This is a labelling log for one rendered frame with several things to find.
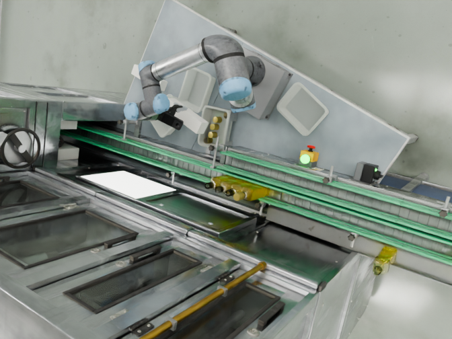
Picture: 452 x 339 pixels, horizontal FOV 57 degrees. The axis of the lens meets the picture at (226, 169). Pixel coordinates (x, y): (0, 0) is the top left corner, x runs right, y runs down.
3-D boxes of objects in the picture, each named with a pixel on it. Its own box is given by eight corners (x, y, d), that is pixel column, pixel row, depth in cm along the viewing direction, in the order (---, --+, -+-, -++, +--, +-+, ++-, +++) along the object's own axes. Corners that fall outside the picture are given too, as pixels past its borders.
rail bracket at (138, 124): (140, 138, 261) (114, 139, 242) (144, 111, 258) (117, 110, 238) (146, 140, 259) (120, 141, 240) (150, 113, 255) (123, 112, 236)
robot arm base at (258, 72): (245, 51, 209) (235, 48, 201) (270, 62, 203) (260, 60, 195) (234, 80, 214) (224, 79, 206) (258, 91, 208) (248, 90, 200)
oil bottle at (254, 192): (259, 192, 210) (237, 198, 192) (261, 181, 209) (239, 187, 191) (268, 196, 207) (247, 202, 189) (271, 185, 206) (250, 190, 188)
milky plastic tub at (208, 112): (205, 144, 240) (196, 144, 232) (212, 105, 235) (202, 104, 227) (231, 151, 231) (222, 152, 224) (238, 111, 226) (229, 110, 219)
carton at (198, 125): (174, 98, 211) (167, 97, 206) (208, 122, 201) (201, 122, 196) (169, 108, 213) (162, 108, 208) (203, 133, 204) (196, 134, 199)
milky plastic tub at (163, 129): (157, 116, 259) (146, 116, 252) (178, 93, 248) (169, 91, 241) (170, 138, 255) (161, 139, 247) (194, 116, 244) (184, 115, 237)
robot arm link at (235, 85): (251, 80, 200) (243, 49, 146) (257, 111, 200) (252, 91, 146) (227, 86, 202) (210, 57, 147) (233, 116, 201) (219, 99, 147)
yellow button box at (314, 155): (303, 163, 210) (298, 163, 203) (307, 148, 208) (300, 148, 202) (316, 166, 206) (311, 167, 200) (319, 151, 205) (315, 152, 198)
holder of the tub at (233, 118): (204, 153, 241) (196, 153, 234) (212, 105, 235) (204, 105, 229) (229, 160, 233) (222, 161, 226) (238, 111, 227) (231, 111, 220)
